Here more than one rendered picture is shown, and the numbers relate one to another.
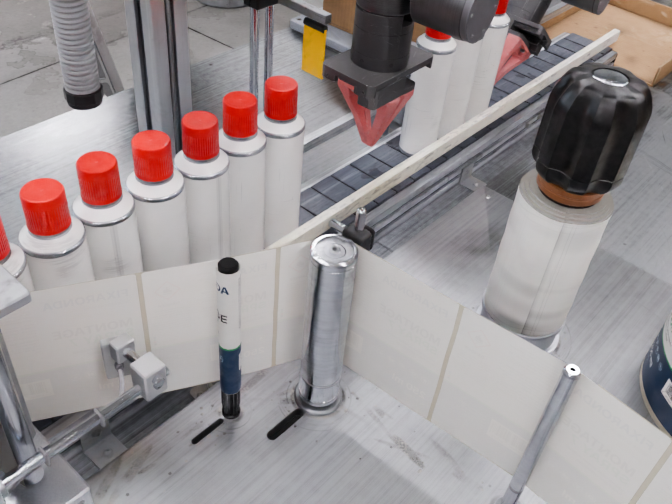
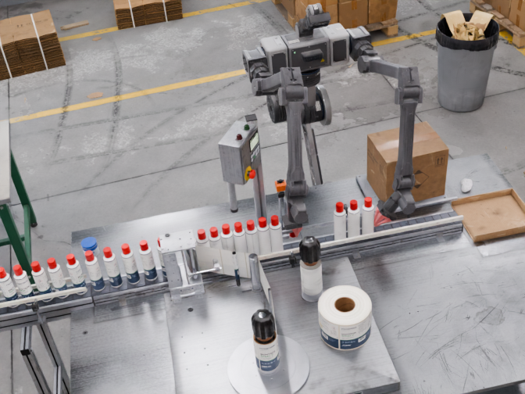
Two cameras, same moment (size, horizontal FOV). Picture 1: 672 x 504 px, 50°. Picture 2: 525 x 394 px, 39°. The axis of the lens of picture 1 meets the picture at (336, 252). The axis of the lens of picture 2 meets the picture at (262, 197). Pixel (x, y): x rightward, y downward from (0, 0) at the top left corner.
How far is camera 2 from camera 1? 2.51 m
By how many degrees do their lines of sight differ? 34
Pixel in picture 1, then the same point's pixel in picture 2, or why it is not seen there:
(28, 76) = (321, 136)
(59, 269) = (213, 244)
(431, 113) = (337, 231)
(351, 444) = (255, 299)
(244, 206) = (262, 241)
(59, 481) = (198, 280)
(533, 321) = (305, 289)
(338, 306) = (252, 267)
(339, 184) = not seen: hidden behind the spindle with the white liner
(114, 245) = (226, 242)
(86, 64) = (233, 205)
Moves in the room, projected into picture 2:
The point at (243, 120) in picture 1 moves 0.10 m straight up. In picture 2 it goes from (261, 223) to (258, 205)
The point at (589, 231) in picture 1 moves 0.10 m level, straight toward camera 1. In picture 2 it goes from (308, 270) to (284, 280)
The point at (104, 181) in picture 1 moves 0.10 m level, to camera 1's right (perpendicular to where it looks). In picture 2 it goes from (225, 230) to (242, 240)
